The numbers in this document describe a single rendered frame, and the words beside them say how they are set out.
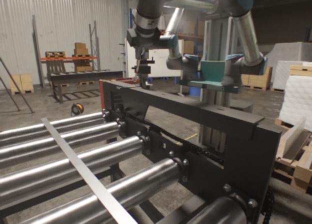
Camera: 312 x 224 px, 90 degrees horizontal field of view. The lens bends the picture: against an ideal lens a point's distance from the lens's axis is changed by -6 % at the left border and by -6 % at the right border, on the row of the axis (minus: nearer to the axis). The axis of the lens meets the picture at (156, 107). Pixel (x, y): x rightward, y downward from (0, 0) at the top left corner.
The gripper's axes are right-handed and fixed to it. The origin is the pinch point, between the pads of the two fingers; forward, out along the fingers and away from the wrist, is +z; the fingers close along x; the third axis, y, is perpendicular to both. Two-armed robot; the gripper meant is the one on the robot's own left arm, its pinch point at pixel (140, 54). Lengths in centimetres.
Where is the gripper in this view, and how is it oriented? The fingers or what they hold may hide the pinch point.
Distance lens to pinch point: 80.8
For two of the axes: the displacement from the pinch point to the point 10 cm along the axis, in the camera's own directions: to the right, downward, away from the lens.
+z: -2.2, 4.5, 8.7
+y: 4.3, 8.4, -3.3
